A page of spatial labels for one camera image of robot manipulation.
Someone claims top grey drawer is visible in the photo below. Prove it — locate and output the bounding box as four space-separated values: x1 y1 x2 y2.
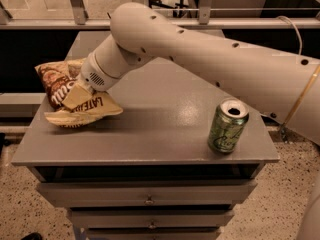
37 180 257 208

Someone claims brown chip bag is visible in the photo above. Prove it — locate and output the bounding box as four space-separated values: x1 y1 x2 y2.
35 59 123 128

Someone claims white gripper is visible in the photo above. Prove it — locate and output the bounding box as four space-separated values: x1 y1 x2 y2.
62 53 119 110

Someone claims grey drawer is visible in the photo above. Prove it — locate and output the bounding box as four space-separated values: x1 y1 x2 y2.
68 207 234 229
37 180 257 208
86 228 221 240

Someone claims bottom grey drawer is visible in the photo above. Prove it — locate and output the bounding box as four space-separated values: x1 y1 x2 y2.
86 228 221 240

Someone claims middle grey drawer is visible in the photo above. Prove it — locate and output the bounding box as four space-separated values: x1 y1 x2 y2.
68 207 234 229

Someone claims green soda can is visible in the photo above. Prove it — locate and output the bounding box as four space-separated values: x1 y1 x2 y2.
208 98 249 153

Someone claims metal window railing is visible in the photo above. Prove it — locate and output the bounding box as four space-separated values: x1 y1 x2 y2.
1 0 320 30

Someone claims white cable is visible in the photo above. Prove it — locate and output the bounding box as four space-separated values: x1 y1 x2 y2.
275 15 304 56

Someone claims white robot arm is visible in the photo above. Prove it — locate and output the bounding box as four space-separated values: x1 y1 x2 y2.
63 3 320 154

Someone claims grey drawer cabinet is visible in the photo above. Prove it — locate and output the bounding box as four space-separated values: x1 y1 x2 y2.
11 29 280 240

